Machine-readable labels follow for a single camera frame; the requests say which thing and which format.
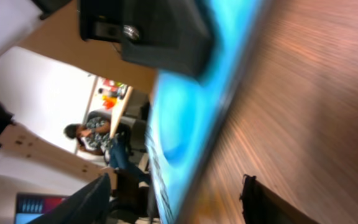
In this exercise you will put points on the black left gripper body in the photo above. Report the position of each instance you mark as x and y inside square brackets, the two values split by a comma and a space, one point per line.
[100, 20]

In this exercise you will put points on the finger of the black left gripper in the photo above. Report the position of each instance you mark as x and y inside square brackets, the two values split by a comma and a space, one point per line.
[174, 35]

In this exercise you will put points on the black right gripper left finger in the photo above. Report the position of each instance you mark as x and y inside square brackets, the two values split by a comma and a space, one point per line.
[87, 206]

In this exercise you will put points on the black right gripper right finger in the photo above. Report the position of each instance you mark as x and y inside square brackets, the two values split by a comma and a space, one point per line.
[262, 206]

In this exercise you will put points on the Galaxy S25 smartphone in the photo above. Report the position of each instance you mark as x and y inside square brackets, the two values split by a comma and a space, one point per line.
[188, 114]

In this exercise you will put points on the person in patterned shirt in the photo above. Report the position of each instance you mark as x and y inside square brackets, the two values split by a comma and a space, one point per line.
[94, 138]

